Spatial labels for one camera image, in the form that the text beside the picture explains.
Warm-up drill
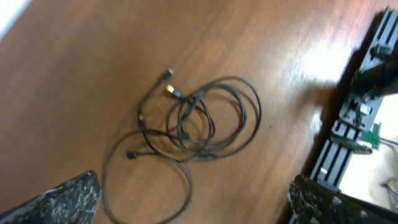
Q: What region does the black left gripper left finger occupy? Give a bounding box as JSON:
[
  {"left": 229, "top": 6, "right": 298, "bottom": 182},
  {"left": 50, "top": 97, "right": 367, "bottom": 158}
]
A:
[{"left": 1, "top": 170, "right": 101, "bottom": 224}]

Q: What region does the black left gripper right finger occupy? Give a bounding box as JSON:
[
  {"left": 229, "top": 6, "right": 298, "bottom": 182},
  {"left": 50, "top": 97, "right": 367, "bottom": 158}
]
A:
[{"left": 287, "top": 175, "right": 397, "bottom": 224}]

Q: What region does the black cable bundle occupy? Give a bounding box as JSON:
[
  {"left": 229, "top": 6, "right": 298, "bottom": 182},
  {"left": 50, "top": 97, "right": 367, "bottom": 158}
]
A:
[{"left": 101, "top": 68, "right": 262, "bottom": 224}]

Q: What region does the aluminium frame rail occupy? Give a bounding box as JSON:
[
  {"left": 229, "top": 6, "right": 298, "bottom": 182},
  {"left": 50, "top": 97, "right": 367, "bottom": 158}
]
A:
[{"left": 287, "top": 7, "right": 398, "bottom": 224}]

